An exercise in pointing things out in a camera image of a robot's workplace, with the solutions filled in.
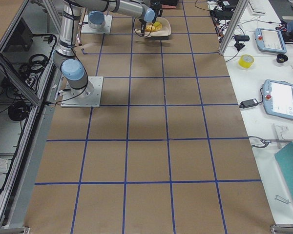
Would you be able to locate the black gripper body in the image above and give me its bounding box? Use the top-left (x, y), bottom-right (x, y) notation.
top-left (140, 20), bottom-right (147, 31)
top-left (151, 1), bottom-right (163, 16)

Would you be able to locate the yellow lemon toy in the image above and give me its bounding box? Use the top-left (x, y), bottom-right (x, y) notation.
top-left (146, 24), bottom-right (162, 33)

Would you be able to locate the beige hand brush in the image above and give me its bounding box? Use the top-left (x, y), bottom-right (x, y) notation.
top-left (134, 29), bottom-right (152, 38)

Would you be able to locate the beige plastic dustpan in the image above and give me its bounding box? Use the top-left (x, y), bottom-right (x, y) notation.
top-left (146, 17), bottom-right (171, 38)

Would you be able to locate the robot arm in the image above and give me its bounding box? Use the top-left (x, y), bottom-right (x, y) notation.
top-left (53, 0), bottom-right (157, 97)
top-left (88, 0), bottom-right (163, 33)

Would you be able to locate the black lined trash bin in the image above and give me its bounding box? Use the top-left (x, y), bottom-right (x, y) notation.
top-left (160, 0), bottom-right (178, 9)

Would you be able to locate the yellow tape roll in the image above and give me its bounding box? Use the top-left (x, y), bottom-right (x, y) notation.
top-left (238, 54), bottom-right (254, 69)

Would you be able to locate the upper blue teach pendant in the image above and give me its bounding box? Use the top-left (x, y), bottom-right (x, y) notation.
top-left (254, 28), bottom-right (287, 54)

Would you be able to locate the blue teach pendant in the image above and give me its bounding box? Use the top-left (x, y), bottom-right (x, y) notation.
top-left (254, 28), bottom-right (287, 54)
top-left (263, 79), bottom-right (293, 120)

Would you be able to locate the small black power brick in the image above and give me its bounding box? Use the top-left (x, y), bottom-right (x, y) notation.
top-left (239, 98), bottom-right (259, 109)

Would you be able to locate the small black bowl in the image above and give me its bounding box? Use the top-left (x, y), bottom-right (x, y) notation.
top-left (276, 54), bottom-right (289, 64)

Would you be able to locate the lower blue teach pendant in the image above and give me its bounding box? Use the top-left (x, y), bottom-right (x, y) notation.
top-left (263, 79), bottom-right (293, 120)

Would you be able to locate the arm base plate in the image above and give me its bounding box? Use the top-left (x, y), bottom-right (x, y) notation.
top-left (81, 15), bottom-right (113, 34)
top-left (61, 77), bottom-right (104, 108)

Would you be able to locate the aluminium frame post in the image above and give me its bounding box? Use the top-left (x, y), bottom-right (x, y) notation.
top-left (219, 0), bottom-right (249, 55)

